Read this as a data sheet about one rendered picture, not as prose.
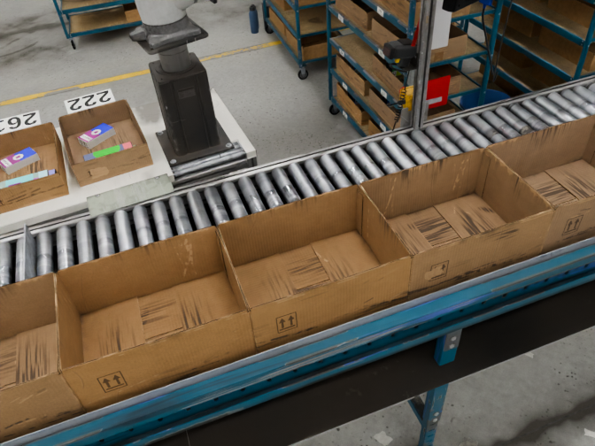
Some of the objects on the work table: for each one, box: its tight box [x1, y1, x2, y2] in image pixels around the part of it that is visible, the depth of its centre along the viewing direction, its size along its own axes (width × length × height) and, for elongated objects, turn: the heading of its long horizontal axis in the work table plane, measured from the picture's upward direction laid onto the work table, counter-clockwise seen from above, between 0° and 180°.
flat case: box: [0, 170, 50, 188], centre depth 196 cm, size 14×19×2 cm
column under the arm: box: [149, 52, 235, 167], centre depth 205 cm, size 26×26×33 cm
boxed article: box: [78, 123, 116, 149], centre depth 220 cm, size 7×13×4 cm, turn 146°
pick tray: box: [0, 122, 69, 214], centre depth 203 cm, size 28×38×10 cm
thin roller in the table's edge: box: [174, 151, 245, 177], centre depth 206 cm, size 2×28×2 cm, turn 118°
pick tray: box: [58, 99, 153, 187], centre depth 212 cm, size 28×38×10 cm
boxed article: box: [0, 147, 40, 175], centre depth 210 cm, size 7×13×4 cm, turn 139°
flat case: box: [83, 142, 133, 161], centre depth 207 cm, size 14×19×2 cm
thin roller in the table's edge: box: [173, 148, 243, 173], centre depth 208 cm, size 2×28×2 cm, turn 118°
